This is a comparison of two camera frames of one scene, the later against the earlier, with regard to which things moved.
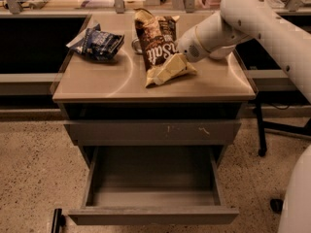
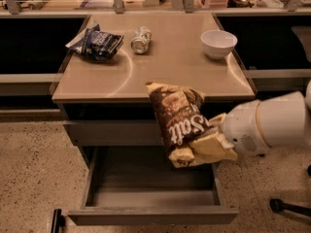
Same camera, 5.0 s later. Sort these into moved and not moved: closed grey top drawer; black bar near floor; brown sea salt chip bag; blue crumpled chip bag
Moved: brown sea salt chip bag
Not moved: closed grey top drawer; black bar near floor; blue crumpled chip bag
